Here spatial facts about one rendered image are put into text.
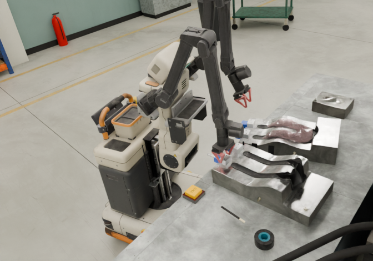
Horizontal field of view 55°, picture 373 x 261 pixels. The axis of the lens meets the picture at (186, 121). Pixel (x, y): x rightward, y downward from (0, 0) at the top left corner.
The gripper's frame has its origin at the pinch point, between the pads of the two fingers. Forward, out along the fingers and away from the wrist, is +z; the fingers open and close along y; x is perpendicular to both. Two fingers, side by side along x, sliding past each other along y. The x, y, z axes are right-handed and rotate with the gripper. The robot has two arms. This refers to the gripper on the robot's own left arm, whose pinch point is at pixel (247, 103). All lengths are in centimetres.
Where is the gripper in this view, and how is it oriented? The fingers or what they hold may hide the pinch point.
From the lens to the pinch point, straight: 206.6
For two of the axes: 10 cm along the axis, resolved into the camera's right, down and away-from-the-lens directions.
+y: 4.6, -5.2, 7.2
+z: 5.0, 8.2, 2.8
